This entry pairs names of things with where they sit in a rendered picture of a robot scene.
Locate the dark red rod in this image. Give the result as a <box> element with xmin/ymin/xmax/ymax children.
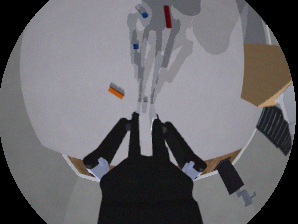
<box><xmin>164</xmin><ymin>5</ymin><xmax>172</xmax><ymax>28</ymax></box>

